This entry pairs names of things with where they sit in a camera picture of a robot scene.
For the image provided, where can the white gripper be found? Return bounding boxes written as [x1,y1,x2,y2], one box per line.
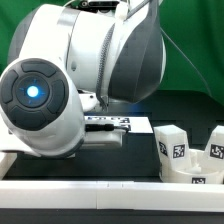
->
[0,91,127,158]

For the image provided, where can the white round stool seat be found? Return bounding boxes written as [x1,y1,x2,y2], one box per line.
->
[159,149,224,184]

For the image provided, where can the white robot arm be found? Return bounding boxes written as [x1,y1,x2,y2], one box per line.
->
[0,0,166,158]

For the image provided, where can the white marker sheet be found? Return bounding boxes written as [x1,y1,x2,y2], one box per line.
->
[85,116,153,133]

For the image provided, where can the green backdrop curtain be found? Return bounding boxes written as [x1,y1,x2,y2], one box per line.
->
[0,0,224,101]

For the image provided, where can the white left rail block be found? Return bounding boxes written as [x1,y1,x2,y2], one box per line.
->
[0,152,17,180]

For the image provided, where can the white front rail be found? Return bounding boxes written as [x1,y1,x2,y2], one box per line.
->
[0,181,224,212]

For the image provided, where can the black camera on mount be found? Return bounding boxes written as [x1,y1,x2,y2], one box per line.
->
[79,0,120,10]

